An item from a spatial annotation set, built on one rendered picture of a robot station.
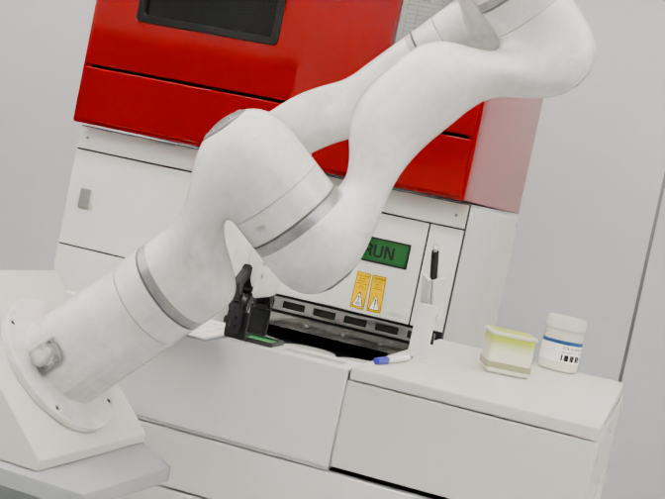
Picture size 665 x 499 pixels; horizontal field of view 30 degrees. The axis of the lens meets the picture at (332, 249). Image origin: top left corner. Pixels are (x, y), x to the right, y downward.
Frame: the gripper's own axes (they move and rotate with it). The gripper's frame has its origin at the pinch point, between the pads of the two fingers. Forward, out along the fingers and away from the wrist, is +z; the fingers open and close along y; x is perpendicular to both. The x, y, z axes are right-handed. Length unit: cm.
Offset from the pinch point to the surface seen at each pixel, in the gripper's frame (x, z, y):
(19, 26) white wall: -172, -55, -207
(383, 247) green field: 4, -14, -58
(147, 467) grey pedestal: 1.2, 15.4, 29.8
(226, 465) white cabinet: 2.6, 19.0, 4.6
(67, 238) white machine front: -61, -2, -58
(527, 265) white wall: 13, -11, -206
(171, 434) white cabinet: -6.4, 16.7, 4.6
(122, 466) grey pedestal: -1.0, 15.4, 32.5
